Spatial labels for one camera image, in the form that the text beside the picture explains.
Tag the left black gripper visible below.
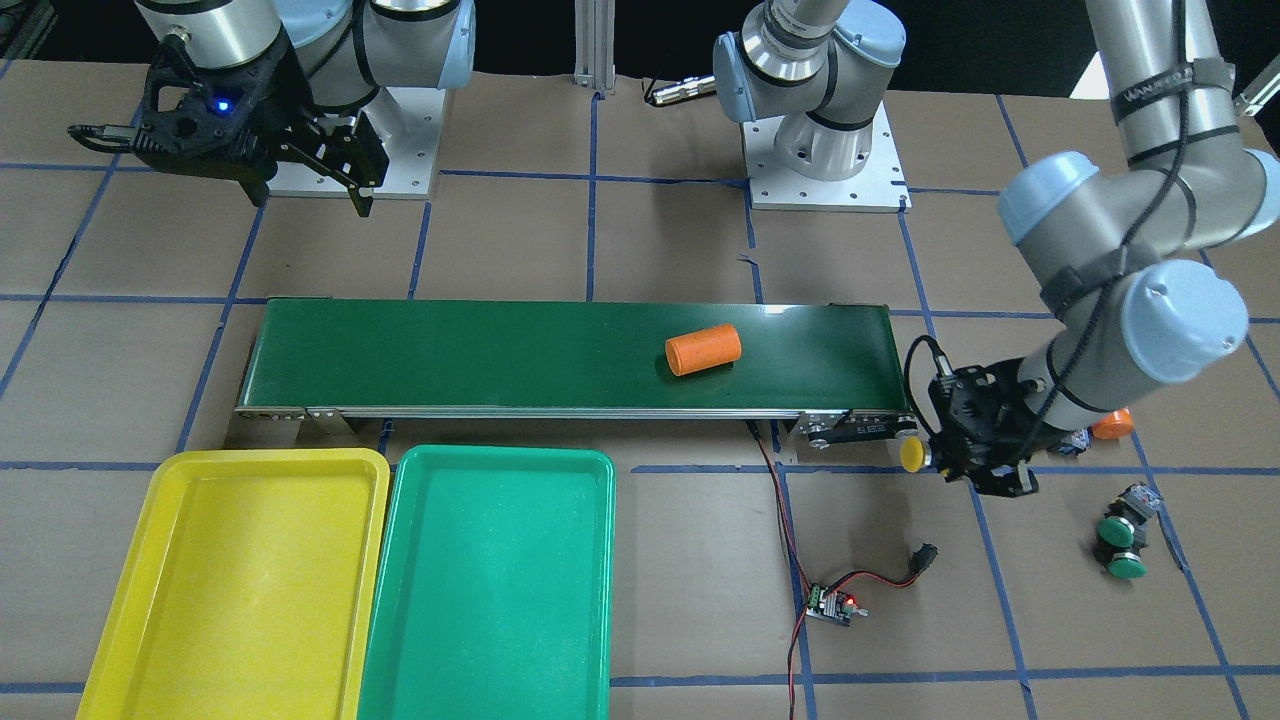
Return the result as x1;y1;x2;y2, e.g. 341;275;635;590
928;363;1050;498

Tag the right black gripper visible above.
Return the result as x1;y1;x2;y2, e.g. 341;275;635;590
131;40;390;218

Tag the yellow push button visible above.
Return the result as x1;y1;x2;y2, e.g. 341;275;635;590
899;436;936;474
1053;428;1093;457

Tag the green push button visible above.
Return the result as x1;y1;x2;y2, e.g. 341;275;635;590
1093;544;1148;582
1094;483;1164;550

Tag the orange cylinder marked 4680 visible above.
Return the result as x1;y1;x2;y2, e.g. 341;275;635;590
1089;407;1135;441

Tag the plain orange cylinder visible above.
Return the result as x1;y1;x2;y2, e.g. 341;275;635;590
664;323;742;377

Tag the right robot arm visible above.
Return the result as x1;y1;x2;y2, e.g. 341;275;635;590
122;1;477;217

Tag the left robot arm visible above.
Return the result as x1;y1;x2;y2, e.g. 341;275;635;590
712;1;1277;497

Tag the green conveyor belt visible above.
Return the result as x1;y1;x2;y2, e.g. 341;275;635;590
236;299;916;448

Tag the small motor controller board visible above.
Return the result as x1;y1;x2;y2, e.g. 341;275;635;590
804;584;869;626

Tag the yellow plastic tray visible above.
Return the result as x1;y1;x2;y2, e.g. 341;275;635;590
77;448;390;719

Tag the green plastic tray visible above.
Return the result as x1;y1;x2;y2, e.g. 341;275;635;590
358;445;616;719

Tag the red black power cable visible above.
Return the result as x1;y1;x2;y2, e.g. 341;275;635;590
744;420;941;720

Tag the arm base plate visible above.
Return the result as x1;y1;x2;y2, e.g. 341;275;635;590
740;104;913;213
268;87;449;217

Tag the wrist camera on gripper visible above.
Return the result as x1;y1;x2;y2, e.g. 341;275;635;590
68;40;261;170

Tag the aluminium frame post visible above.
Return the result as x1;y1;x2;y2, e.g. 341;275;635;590
572;0;616;95

